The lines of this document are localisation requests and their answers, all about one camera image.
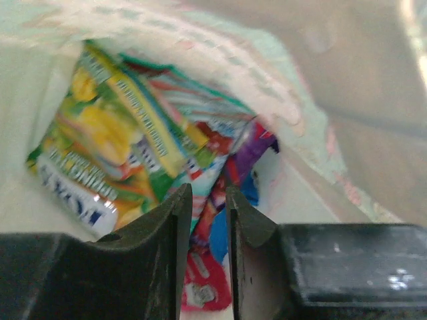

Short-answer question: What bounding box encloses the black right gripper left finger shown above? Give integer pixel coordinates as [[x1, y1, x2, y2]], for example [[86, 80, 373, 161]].
[[1, 183, 192, 319]]

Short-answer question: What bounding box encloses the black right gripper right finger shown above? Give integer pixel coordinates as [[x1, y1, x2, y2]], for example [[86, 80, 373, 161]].
[[229, 203, 426, 319]]

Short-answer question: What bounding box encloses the teal red Fox's packet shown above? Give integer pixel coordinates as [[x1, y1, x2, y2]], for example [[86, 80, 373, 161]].
[[122, 55, 255, 227]]

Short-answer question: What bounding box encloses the green printed paper bag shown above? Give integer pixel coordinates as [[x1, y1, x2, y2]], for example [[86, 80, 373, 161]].
[[1, 1, 426, 239]]

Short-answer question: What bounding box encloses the purple berries Fox's packet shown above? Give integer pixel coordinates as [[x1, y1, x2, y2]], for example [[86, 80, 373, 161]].
[[181, 118, 277, 311]]

